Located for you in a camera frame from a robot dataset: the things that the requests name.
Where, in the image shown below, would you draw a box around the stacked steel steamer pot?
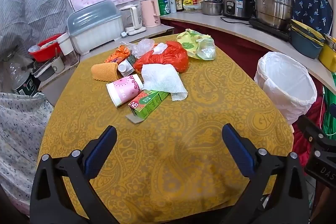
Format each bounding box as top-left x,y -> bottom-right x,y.
249,0 -> 302,31

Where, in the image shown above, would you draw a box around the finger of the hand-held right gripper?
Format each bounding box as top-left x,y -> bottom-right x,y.
296,114 -> 336,154

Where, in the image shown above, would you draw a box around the orange waffle cloth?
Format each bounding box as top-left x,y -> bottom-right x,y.
91,61 -> 118,82

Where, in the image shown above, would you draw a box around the black power cord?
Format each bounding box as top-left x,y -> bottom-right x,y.
220,17 -> 252,28

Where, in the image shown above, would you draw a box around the green tin can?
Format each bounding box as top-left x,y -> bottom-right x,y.
157,0 -> 171,16

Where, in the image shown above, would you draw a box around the clear food container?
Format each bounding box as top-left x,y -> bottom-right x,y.
184,4 -> 201,13

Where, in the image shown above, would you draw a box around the pink flowered paper cup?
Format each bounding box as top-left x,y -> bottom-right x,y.
106,74 -> 144,108

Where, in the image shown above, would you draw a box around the green cloth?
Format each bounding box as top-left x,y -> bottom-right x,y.
323,86 -> 336,139

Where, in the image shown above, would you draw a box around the black induction cooker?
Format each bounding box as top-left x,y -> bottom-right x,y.
248,18 -> 292,42

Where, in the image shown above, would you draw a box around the stacked blue yellow basins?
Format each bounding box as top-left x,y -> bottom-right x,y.
290,19 -> 326,60

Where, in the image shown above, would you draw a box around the white dish box grey lid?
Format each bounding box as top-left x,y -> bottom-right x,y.
67,0 -> 124,55

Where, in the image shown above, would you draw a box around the yellow pot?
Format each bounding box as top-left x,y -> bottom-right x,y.
318,34 -> 336,73

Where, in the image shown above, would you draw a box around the grey kitchen counter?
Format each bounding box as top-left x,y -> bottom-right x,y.
160,13 -> 336,94

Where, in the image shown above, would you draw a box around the red plastic basin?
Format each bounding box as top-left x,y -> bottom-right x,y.
28,34 -> 63,62

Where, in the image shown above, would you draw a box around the yellow green plastic bag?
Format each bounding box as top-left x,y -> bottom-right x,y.
176,29 -> 216,60

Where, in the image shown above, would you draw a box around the pink electric kettle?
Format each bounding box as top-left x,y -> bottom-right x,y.
140,0 -> 161,28

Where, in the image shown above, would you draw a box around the white blender cup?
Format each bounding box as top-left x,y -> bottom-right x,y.
56,32 -> 79,65

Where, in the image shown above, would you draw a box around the yellow paisley tablecloth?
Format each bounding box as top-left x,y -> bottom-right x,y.
37,35 -> 294,223

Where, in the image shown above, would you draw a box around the white paper towel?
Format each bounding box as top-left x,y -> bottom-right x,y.
141,63 -> 188,102

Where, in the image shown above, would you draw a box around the grey striped cloth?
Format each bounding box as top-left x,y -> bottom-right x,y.
0,0 -> 75,62

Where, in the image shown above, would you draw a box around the white floral cloth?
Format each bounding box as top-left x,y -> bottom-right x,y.
0,92 -> 54,216

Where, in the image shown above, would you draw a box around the clear plastic bag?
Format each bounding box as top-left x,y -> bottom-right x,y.
196,38 -> 216,60
121,38 -> 156,59

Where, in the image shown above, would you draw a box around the green carton box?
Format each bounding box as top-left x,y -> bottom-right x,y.
125,90 -> 170,125

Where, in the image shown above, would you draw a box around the white-lined trash bin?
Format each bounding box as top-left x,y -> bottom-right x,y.
254,51 -> 318,125

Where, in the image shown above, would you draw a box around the red cloth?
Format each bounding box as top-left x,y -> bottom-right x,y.
292,98 -> 326,167

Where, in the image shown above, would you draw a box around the orange snack bag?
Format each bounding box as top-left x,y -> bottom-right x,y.
104,45 -> 132,63

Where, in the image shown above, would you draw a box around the red plastic bag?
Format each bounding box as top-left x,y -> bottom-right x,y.
133,41 -> 189,73

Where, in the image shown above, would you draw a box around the white mug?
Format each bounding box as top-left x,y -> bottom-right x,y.
49,56 -> 65,73

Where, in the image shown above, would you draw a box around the steel rice cooker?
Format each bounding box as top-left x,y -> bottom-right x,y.
221,0 -> 255,20

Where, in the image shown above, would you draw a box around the clear plastic bottle green label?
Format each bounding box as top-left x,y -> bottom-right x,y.
6,59 -> 40,97

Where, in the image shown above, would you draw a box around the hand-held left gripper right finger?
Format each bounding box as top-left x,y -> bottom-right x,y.
222,123 -> 310,224

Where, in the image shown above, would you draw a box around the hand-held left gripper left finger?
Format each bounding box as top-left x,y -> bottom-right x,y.
30,125 -> 118,224

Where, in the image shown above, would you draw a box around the small steel pot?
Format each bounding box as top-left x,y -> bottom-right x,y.
200,0 -> 223,16

